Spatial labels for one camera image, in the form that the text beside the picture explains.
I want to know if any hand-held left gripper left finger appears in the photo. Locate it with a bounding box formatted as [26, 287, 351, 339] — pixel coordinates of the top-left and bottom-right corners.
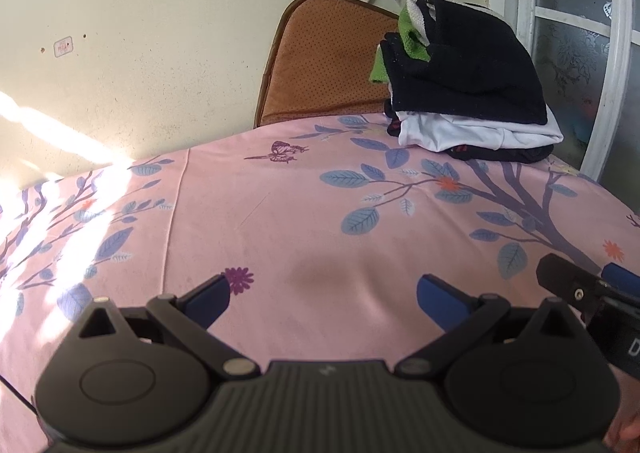
[62, 274, 261, 379]

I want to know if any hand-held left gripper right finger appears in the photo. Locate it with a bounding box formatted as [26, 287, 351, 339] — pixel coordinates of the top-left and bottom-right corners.
[395, 274, 593, 379]

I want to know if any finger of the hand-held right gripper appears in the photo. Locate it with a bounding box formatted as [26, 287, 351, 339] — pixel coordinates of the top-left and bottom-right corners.
[601, 262, 640, 306]
[536, 253, 607, 320]

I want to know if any green striped knit sweater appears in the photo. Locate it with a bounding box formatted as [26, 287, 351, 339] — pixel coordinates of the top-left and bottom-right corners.
[369, 0, 551, 126]

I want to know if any person's right hand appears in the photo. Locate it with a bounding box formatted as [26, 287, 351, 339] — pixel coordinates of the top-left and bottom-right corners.
[604, 369, 640, 452]

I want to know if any pink floral bedsheet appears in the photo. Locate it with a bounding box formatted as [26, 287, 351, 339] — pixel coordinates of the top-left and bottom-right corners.
[0, 112, 640, 453]

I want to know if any dark folded garment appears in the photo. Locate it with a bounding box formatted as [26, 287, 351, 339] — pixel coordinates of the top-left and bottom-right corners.
[384, 100, 556, 165]

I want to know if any white folded garment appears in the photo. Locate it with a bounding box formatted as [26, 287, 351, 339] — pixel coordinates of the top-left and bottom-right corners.
[387, 108, 565, 153]

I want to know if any brown cushion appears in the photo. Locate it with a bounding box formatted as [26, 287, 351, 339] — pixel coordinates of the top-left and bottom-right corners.
[254, 0, 401, 129]

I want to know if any white window frame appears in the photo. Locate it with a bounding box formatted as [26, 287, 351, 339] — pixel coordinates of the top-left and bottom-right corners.
[487, 0, 640, 216]

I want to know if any thin black cable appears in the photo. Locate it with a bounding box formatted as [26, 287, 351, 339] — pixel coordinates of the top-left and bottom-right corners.
[0, 374, 39, 417]

